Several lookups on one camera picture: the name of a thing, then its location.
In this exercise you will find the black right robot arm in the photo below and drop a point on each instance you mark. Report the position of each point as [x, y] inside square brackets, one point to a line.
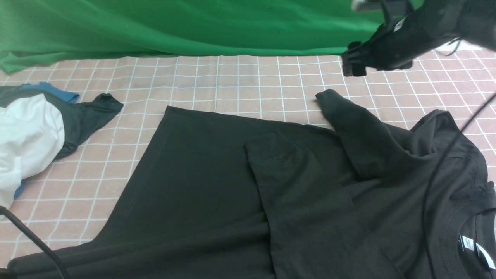
[473, 21]

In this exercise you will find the dark gray short-sleeve shirt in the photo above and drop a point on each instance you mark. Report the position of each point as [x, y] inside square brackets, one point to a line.
[80, 120]

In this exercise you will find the pink grid tablecloth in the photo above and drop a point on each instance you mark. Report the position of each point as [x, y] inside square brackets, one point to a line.
[71, 200]

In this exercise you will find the green backdrop cloth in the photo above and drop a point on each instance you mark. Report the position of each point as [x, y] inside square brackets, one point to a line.
[43, 32]

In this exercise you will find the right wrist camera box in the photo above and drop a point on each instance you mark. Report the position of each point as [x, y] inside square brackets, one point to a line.
[389, 8]

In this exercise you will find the blue garment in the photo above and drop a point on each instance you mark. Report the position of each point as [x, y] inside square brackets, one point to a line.
[66, 96]

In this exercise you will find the white garment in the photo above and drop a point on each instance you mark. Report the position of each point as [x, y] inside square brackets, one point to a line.
[31, 135]

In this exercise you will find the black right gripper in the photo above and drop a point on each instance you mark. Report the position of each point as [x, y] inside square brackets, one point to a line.
[393, 46]

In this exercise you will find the dark gray long-sleeve shirt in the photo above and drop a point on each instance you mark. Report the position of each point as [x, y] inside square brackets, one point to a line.
[216, 196]

